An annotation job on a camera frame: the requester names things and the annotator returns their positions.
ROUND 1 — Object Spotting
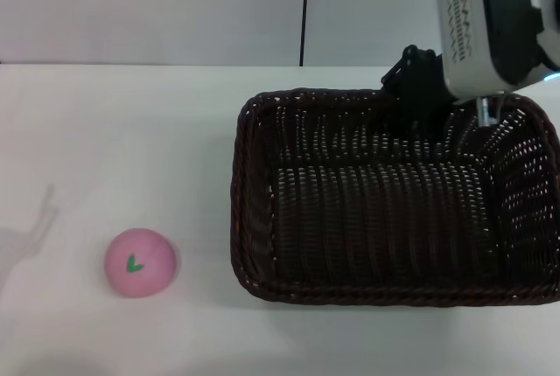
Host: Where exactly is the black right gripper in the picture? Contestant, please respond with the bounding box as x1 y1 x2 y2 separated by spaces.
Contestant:
380 44 459 143

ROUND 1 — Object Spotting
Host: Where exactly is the dark brown woven basket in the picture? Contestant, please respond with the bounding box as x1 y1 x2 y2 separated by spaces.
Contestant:
230 87 560 307

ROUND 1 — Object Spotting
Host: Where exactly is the pink ball with green mark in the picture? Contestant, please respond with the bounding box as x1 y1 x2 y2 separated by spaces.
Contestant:
103 226 181 298

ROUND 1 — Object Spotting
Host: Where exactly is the right gripper metal connector plug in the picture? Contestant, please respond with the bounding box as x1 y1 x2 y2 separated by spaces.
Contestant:
475 95 503 128

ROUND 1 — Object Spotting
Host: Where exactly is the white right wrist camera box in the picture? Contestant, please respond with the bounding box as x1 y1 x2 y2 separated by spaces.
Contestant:
434 0 528 100

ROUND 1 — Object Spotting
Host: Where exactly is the black vertical wall strip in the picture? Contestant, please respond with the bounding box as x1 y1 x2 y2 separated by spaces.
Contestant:
299 0 311 67

